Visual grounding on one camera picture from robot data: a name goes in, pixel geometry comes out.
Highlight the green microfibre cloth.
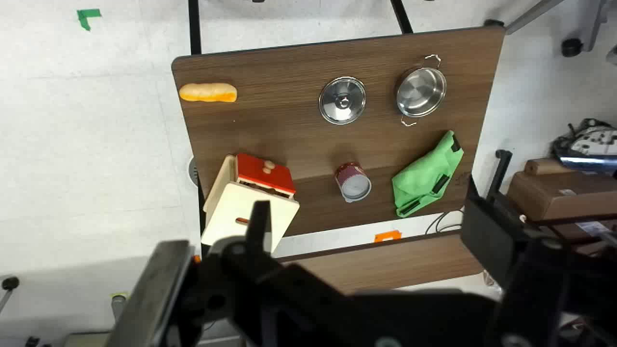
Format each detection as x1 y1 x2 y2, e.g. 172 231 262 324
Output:
390 129 467 220

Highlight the black round knob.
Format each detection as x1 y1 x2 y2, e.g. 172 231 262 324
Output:
559 37 584 60

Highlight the yellow toy bread roll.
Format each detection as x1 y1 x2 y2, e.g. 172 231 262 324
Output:
178 79 239 106

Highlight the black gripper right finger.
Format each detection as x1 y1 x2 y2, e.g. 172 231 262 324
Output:
461 173 536 291

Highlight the silver pot lid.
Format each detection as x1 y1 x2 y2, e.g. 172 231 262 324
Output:
316 73 368 127

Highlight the grey floor cable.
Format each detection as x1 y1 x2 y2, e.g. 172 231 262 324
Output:
422 206 467 237

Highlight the wooden box with red drawer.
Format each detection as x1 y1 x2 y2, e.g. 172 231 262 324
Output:
201 152 303 256

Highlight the small silver pot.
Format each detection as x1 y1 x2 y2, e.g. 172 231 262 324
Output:
394 52 449 129

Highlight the red and white can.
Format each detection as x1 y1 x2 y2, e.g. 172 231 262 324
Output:
334 162 374 204

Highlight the black upright clamp handle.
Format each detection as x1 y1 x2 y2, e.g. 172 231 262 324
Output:
486 148 515 202

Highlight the brown cardboard box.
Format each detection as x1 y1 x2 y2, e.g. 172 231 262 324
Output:
507 156 617 224

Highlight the black and white bag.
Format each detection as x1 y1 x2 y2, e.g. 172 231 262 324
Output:
550 118 617 173

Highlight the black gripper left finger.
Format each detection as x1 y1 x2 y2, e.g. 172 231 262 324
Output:
210 199 305 285

